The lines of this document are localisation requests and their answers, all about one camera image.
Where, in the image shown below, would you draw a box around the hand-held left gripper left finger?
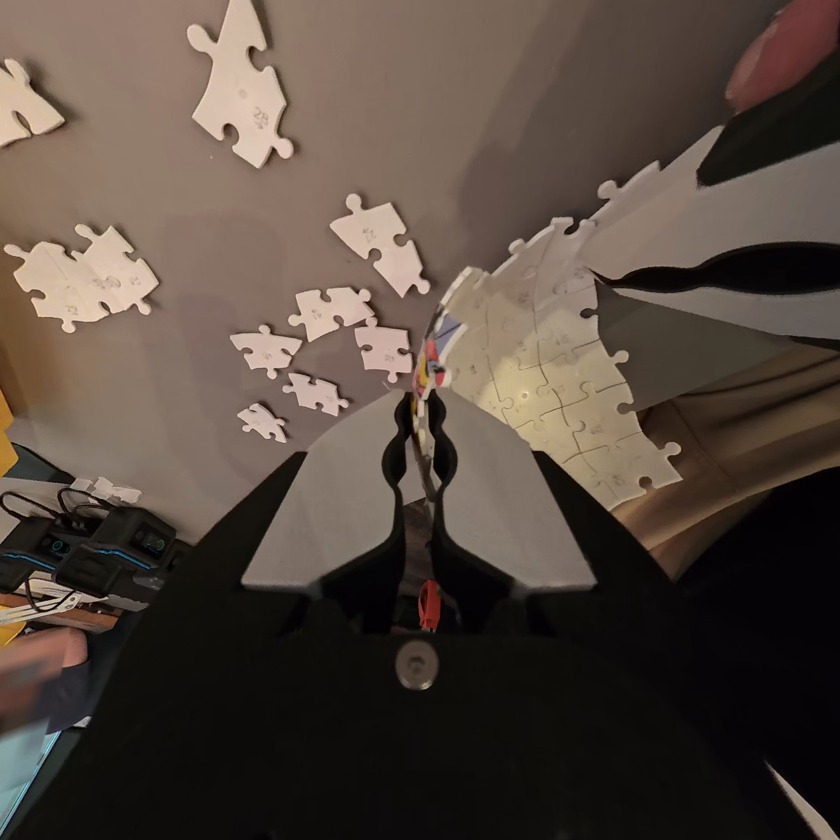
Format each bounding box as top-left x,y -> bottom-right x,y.
241,390 -> 414,635

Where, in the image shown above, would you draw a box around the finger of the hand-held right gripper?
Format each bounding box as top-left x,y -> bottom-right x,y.
592,281 -> 840,410
583,123 -> 840,290

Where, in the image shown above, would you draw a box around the white puzzle piece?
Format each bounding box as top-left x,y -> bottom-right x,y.
577,159 -> 662,263

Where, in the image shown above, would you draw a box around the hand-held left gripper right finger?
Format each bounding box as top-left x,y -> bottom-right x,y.
423,387 -> 598,635

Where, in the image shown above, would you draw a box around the two-piece joined puzzle strip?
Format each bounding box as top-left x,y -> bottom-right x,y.
0,58 -> 67,150

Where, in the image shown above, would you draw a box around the person's black top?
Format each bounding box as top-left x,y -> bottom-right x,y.
669,482 -> 840,811

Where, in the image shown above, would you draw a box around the person's right hand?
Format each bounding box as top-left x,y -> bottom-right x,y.
724,0 -> 840,112

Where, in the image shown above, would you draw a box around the three-piece joined puzzle strip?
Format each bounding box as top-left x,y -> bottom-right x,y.
3,224 -> 161,334

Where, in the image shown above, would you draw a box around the assembled white puzzle ball section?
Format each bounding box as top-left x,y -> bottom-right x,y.
410,217 -> 685,513

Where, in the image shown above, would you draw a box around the brown wooden desk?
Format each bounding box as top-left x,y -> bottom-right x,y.
0,594 -> 124,636

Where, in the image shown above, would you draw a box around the scattered loose puzzle pieces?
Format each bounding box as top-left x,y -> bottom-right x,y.
228,193 -> 432,445

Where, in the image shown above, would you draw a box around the black flat pad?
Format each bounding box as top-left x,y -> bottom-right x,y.
12,443 -> 74,484

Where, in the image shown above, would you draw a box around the yellow plastic bin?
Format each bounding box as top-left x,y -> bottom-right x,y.
0,384 -> 17,480

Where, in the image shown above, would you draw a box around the pile of clear plastic clips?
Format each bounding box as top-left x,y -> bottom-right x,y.
69,476 -> 143,508

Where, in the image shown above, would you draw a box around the small joined puzzle bit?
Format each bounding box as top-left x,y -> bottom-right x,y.
185,0 -> 295,170

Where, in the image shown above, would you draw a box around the black cable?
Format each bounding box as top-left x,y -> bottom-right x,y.
0,487 -> 99,529

